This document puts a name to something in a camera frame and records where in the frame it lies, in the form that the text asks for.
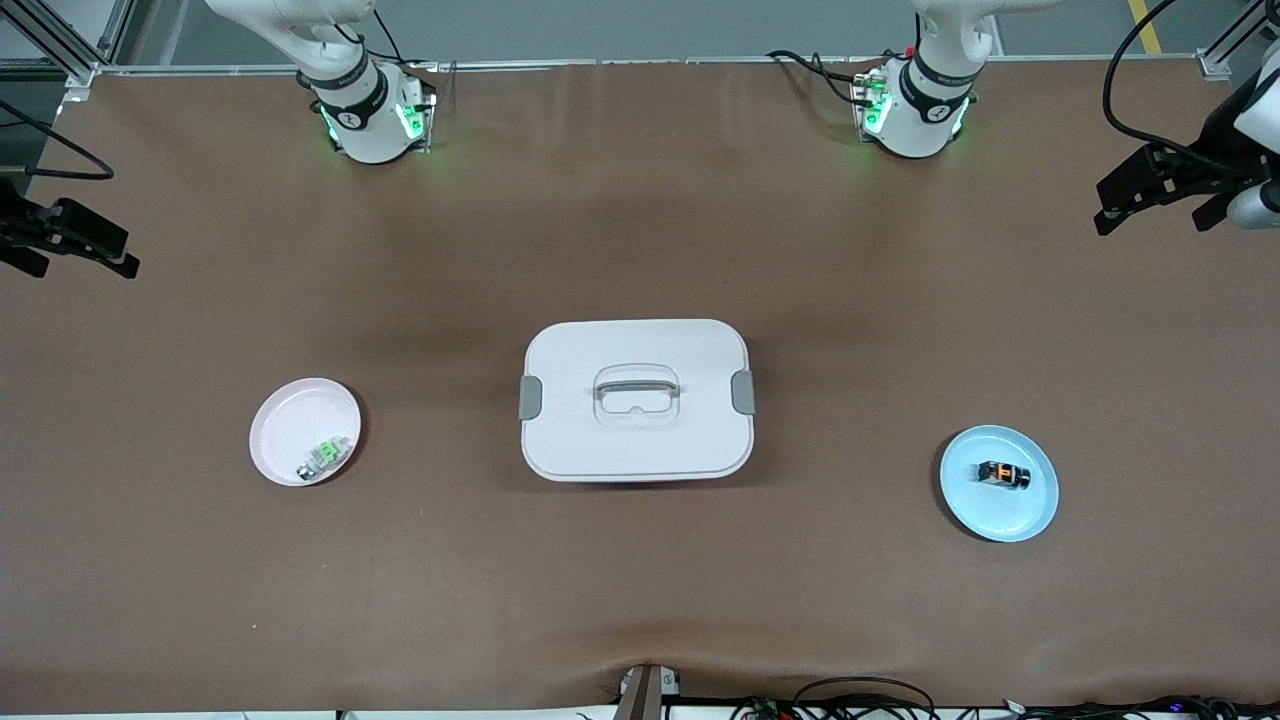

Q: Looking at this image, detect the black looped cable bundle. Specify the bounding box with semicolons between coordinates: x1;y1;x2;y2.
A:
735;676;941;720

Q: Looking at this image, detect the brown table mat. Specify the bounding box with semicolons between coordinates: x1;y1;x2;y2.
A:
0;60;1280;716

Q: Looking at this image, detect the silver table edge rail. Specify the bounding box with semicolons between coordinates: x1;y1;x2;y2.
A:
95;55;1206;77

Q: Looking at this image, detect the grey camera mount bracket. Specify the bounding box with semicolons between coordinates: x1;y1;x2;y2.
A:
613;662;683;720

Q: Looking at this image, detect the green and silver switch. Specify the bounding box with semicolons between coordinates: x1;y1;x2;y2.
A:
296;436;353;481

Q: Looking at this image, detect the white lidded storage box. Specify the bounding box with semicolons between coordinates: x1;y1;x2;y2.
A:
518;318;757;484

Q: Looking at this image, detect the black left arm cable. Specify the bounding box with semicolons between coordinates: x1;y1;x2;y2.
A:
1102;0;1280;173

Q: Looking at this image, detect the aluminium frame post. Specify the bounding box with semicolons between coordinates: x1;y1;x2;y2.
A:
1195;0;1280;81
0;0;137;89

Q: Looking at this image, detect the pink round plate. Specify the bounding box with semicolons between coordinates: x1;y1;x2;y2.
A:
248;377;363;488

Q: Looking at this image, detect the black power cable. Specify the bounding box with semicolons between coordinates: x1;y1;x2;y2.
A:
767;48;863;106
335;0;407;67

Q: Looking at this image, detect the light blue round plate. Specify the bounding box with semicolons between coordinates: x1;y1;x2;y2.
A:
939;424;1060;544

